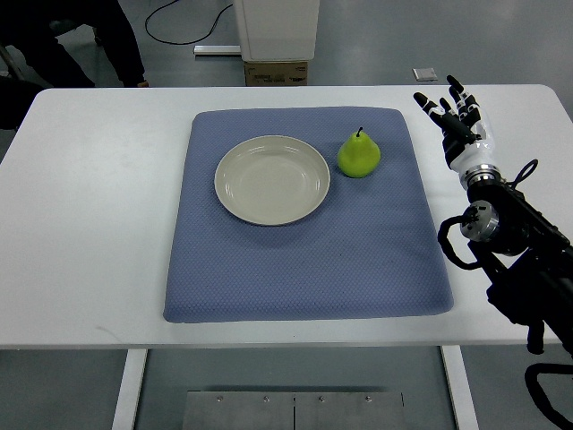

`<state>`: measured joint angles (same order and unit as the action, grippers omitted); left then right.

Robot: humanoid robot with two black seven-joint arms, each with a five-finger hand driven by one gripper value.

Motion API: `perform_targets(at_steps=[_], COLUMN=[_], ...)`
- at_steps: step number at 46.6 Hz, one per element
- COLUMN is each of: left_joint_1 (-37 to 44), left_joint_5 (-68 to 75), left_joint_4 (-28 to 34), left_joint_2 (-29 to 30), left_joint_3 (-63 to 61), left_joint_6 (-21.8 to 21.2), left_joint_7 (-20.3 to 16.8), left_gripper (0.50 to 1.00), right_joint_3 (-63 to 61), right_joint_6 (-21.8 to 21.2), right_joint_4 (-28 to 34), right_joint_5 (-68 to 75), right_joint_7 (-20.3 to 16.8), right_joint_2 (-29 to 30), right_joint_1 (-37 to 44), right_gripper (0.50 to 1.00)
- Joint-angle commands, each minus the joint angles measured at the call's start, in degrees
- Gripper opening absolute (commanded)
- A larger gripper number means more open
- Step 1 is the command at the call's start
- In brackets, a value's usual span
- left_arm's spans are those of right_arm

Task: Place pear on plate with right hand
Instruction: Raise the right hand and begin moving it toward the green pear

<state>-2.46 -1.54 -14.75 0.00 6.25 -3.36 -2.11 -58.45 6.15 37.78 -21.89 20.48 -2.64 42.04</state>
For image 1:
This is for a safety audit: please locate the metal floor rail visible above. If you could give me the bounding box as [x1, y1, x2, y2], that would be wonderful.
[193, 45, 241, 56]

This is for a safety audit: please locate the white cabinet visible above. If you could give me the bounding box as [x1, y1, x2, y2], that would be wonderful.
[233, 0, 320, 62]

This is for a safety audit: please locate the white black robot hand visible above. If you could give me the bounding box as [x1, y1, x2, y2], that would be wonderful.
[414, 75, 496, 176]

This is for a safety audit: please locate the beige round plate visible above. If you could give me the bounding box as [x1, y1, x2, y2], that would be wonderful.
[214, 135, 330, 226]

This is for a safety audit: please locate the black floor cable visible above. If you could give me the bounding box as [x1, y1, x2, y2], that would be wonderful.
[144, 0, 235, 46]

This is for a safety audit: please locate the green pear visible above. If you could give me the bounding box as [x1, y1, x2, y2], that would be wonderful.
[337, 127, 381, 178]

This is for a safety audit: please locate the white table leg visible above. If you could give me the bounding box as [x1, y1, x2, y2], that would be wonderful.
[440, 345, 479, 430]
[111, 349, 148, 430]

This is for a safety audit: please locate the blue textured mat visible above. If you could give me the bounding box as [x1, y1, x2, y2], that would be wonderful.
[164, 107, 453, 323]

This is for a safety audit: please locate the left white table leg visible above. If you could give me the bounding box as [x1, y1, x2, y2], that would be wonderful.
[111, 349, 148, 430]

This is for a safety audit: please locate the grey floor plate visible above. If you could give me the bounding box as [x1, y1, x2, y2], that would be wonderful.
[412, 67, 439, 82]

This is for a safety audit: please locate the right white table leg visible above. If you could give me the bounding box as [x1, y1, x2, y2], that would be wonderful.
[440, 345, 479, 430]

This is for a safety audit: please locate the cardboard box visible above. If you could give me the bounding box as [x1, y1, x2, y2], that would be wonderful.
[244, 62, 308, 87]

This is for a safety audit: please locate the person in dark clothes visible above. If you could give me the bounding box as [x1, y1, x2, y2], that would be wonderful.
[0, 0, 150, 89]

